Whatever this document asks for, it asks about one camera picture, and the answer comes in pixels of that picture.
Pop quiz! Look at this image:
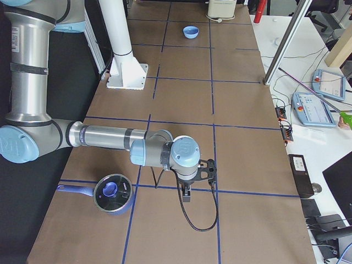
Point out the aluminium frame post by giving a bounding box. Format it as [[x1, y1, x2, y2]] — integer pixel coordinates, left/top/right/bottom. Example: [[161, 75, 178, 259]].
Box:
[[263, 0, 312, 85]]

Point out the cream toaster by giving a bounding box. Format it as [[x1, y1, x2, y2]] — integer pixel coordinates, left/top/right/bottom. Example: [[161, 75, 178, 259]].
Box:
[[207, 0, 237, 19]]

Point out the black power adapter box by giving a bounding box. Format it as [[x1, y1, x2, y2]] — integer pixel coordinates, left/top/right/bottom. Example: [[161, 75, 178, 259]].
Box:
[[288, 154, 314, 199]]

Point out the white mounting pillar with base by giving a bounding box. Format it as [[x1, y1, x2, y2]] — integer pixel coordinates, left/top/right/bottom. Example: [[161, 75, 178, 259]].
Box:
[[99, 0, 149, 90]]

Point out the black monitor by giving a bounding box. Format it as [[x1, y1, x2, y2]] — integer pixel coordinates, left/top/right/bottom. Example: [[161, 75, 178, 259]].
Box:
[[323, 153, 351, 224]]

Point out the blue saucepan with lid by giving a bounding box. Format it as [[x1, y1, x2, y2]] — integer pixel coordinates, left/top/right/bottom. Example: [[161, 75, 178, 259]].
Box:
[[57, 174, 135, 215]]

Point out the red bottle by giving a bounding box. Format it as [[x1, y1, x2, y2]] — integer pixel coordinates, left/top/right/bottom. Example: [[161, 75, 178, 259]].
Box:
[[254, 0, 267, 24]]

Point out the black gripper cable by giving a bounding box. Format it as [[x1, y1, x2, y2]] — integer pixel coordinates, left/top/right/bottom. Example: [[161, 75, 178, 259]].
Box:
[[150, 166, 219, 232]]

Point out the near teach pendant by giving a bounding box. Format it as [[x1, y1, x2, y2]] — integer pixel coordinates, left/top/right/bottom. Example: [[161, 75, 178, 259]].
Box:
[[292, 92, 336, 128]]

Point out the blue bowl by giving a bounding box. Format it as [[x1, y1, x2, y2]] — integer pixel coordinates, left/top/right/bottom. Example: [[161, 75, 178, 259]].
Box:
[[183, 26, 200, 39]]

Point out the teach pendant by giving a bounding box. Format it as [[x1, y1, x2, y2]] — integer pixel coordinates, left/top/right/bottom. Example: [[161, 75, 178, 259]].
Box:
[[292, 92, 336, 128], [311, 69, 346, 102]]

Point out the reacher grabber stick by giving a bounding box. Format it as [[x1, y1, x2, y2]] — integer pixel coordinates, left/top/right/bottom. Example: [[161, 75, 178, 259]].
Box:
[[278, 67, 351, 128]]

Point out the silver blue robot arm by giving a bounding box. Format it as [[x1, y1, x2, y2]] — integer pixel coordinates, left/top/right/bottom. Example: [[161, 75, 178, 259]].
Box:
[[1, 1, 216, 202]]

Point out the far teach pendant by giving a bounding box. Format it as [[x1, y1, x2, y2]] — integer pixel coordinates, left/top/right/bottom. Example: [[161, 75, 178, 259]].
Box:
[[311, 69, 346, 102]]

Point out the black orange connector block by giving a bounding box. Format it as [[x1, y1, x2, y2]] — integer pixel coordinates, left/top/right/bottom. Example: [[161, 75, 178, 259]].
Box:
[[280, 125, 294, 143], [275, 107, 287, 121]]

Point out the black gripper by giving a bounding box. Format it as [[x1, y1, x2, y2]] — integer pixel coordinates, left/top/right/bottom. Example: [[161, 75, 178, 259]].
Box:
[[179, 159, 216, 202]]

